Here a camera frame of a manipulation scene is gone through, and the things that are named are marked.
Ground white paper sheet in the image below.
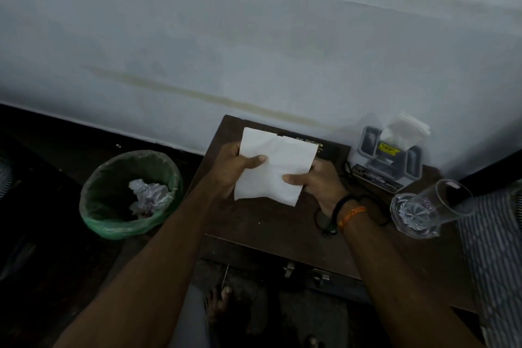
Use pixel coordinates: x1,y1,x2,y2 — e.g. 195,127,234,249
379,112,431,153
233,127,319,208

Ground person's right forearm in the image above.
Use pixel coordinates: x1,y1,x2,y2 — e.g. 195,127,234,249
337,213,486,348

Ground black wristband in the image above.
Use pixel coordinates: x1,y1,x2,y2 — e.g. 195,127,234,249
332,195,358,232

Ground person's left forearm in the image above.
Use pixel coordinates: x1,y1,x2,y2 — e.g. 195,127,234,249
53,184,229,348

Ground person's right hand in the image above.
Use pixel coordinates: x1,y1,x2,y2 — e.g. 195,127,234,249
282,157,352,220

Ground orange thread bracelet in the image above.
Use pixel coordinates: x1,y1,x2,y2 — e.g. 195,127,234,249
338,206,368,233

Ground clear drinking glass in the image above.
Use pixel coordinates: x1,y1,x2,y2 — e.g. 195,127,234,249
406,179,477,230

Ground dark wooden bed frame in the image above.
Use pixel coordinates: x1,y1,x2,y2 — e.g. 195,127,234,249
456,144,522,197

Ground large white paper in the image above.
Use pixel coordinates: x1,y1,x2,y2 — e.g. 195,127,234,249
128,179,173,218

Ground brown bedside table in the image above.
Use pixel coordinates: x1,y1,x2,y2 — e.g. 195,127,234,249
183,114,480,314

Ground black eyeglasses case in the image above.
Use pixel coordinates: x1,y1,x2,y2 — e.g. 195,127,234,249
281,131,351,165

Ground trash bin with green liner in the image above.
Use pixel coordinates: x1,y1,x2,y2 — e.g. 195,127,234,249
79,150,183,240

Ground person's grey trousers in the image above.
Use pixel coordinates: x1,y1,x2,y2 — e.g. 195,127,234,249
167,284,211,348

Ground clear glass ashtray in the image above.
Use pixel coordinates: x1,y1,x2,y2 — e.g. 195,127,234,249
389,192,441,239

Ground person's left hand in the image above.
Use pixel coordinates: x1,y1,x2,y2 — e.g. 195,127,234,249
210,140,268,202

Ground grey plastic organizer box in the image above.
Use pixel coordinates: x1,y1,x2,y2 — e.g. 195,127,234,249
350,125,424,194

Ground person's left foot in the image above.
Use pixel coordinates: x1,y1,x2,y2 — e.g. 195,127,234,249
206,284,233,324

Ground black cable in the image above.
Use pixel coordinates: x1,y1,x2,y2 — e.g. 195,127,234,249
344,160,392,227

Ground striped mattress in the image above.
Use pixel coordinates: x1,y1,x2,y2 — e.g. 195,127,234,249
455,184,522,348

